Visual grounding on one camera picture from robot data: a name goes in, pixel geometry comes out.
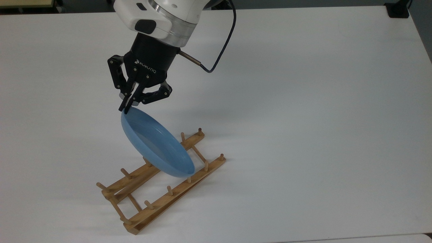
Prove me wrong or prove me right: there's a light wooden desk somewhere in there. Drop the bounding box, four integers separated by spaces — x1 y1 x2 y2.
0 0 56 9

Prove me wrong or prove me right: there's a blue round plate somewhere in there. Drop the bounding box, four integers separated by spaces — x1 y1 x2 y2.
120 107 196 179

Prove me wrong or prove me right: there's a wooden plate rack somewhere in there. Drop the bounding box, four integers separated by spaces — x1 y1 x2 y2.
96 128 226 235

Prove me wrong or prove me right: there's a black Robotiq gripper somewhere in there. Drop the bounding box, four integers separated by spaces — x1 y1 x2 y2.
108 34 179 114

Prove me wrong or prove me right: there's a dark gripper cable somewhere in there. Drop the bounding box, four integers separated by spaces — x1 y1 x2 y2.
178 0 237 73

